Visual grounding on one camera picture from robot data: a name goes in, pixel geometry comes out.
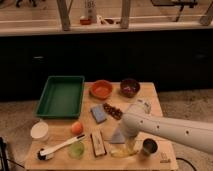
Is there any white bottle on shelf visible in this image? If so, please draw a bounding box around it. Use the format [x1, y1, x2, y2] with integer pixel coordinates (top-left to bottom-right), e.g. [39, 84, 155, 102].
[85, 0, 97, 23]

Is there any grey blue towel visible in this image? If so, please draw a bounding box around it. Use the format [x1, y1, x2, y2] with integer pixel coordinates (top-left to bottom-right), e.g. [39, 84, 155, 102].
[110, 128, 125, 144]

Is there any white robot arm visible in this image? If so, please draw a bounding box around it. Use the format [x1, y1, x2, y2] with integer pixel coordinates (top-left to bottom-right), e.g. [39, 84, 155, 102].
[119, 99, 213, 154]

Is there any dark purple bowl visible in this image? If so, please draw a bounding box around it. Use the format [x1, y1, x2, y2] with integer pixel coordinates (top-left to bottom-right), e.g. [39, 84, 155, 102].
[120, 78, 140, 98]

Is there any orange bowl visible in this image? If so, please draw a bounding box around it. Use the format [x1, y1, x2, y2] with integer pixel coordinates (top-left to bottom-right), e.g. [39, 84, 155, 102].
[90, 80, 113, 100]

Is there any brown grape bunch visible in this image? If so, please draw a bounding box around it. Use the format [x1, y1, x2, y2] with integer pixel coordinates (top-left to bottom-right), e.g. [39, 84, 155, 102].
[103, 103, 123, 120]

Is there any yellow banana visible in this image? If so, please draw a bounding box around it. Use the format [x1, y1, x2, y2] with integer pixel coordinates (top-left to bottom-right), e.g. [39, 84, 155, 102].
[110, 148, 137, 158]

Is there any orange fruit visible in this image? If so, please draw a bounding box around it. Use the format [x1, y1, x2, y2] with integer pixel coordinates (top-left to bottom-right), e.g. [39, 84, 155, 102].
[71, 121, 83, 135]

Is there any wooden block eraser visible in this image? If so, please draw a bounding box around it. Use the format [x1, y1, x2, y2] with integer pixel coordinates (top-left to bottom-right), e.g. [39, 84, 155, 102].
[90, 130, 107, 157]

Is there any green plastic tray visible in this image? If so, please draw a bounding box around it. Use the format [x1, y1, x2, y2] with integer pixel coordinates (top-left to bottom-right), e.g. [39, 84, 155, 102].
[36, 76, 85, 119]

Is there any black floor cable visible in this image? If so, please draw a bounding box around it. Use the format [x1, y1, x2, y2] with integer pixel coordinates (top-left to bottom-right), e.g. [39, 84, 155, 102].
[175, 156, 201, 171]

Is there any red bowl on shelf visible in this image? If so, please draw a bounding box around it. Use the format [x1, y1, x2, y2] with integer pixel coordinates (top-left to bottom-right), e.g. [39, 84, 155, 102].
[80, 16, 91, 25]

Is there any dark metal cup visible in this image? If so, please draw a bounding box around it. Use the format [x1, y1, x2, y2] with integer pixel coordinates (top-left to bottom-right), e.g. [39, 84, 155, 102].
[142, 138, 158, 156]

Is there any wooden table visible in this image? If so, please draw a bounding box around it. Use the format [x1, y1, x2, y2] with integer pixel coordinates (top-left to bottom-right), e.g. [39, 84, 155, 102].
[25, 82, 178, 171]

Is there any blue sponge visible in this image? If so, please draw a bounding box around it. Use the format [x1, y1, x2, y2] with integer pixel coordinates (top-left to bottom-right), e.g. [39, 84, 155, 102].
[91, 105, 106, 124]

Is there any green plastic cup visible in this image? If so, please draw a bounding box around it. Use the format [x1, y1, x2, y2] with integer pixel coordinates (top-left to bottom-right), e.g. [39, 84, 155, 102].
[68, 142, 85, 159]

